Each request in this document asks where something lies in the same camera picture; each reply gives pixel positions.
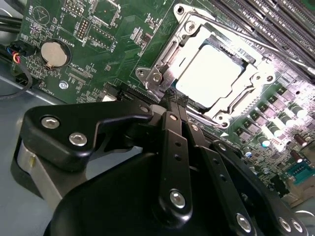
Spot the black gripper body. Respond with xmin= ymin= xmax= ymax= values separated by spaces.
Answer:
xmin=41 ymin=149 xmax=233 ymax=236

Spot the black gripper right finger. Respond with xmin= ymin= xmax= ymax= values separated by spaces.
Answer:
xmin=177 ymin=95 xmax=310 ymax=236

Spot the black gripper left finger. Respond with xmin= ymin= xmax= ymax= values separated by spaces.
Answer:
xmin=11 ymin=88 xmax=195 ymax=222

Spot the silver CPU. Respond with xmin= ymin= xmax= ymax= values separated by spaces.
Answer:
xmin=175 ymin=39 xmax=248 ymax=109

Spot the metal socket cover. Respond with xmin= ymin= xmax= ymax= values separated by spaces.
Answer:
xmin=157 ymin=13 xmax=276 ymax=128

